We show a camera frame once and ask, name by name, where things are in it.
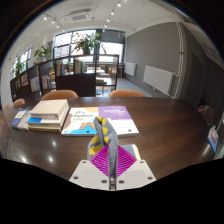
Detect large potted green plant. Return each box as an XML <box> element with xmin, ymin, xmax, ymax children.
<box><xmin>73</xmin><ymin>32</ymin><xmax>102</xmax><ymax>56</ymax></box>

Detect large white wall radiator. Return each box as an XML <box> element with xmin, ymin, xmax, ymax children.
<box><xmin>143</xmin><ymin>64</ymin><xmax>175</xmax><ymax>97</ymax></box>

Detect yellow-edged large book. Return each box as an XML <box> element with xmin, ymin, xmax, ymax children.
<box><xmin>27</xmin><ymin>123</ymin><xmax>64</xmax><ymax>133</ymax></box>

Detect blue and white booklet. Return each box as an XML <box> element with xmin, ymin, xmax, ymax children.
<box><xmin>207</xmin><ymin>125</ymin><xmax>220</xmax><ymax>154</ymax></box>

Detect dark open shelf unit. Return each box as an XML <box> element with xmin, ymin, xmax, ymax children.
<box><xmin>9</xmin><ymin>54</ymin><xmax>120</xmax><ymax>101</ymax></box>

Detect ceiling air conditioner unit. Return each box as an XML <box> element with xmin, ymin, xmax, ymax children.
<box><xmin>68</xmin><ymin>8</ymin><xmax>94</xmax><ymax>23</ymax></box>

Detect white thin book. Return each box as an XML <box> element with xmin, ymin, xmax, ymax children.
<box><xmin>17</xmin><ymin>109</ymin><xmax>33</xmax><ymax>131</ymax></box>

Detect small white wall radiator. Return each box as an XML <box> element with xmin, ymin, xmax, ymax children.
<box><xmin>124</xmin><ymin>61</ymin><xmax>138</xmax><ymax>77</ymax></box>

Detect dark grey door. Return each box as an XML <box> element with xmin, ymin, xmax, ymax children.
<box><xmin>185</xmin><ymin>53</ymin><xmax>204</xmax><ymax>108</ymax></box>

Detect purple and white book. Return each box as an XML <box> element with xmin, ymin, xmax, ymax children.
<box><xmin>97</xmin><ymin>105</ymin><xmax>140</xmax><ymax>138</ymax></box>

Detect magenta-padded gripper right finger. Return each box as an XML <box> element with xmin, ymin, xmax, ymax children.
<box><xmin>114</xmin><ymin>145</ymin><xmax>157</xmax><ymax>191</ymax></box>

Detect cream thick book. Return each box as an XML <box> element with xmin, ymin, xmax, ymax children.
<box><xmin>29</xmin><ymin>99</ymin><xmax>70</xmax><ymax>121</ymax></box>

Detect dark blue book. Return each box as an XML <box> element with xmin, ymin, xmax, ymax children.
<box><xmin>10</xmin><ymin>108</ymin><xmax>29</xmax><ymax>129</ymax></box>

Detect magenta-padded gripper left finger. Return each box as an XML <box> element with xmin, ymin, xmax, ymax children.
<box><xmin>68</xmin><ymin>144</ymin><xmax>111</xmax><ymax>191</ymax></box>

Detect illustrated white and blue book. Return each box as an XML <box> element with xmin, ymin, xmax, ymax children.
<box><xmin>60</xmin><ymin>106</ymin><xmax>101</xmax><ymax>137</ymax></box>

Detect ceiling track spotlights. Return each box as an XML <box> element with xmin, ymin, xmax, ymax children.
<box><xmin>43</xmin><ymin>1</ymin><xmax>123</xmax><ymax>29</ymax></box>

